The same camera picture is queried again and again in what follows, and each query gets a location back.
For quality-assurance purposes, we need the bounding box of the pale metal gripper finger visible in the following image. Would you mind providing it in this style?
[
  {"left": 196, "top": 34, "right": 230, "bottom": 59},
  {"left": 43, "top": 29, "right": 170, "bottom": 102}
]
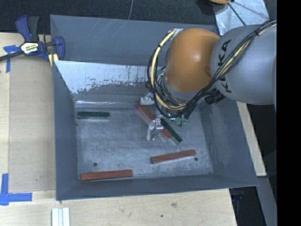
[
  {"left": 154, "top": 118, "right": 165, "bottom": 139},
  {"left": 146, "top": 119, "right": 158, "bottom": 141}
]

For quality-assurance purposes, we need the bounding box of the dark green flat block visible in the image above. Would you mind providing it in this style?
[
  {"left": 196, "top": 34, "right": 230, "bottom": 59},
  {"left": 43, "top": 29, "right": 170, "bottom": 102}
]
[
  {"left": 160, "top": 118, "right": 183, "bottom": 144},
  {"left": 77, "top": 111, "right": 111, "bottom": 120}
]

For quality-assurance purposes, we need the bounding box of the red-brown flat block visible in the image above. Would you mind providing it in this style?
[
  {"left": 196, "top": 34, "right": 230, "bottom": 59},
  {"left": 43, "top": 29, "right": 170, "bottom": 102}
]
[
  {"left": 135, "top": 103, "right": 173, "bottom": 141},
  {"left": 79, "top": 169, "right": 134, "bottom": 182},
  {"left": 150, "top": 149, "right": 197, "bottom": 164}
]

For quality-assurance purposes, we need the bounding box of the grey metal bin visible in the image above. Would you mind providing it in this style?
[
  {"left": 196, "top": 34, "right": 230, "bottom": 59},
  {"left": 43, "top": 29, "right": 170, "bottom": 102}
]
[{"left": 49, "top": 14, "right": 260, "bottom": 201}]

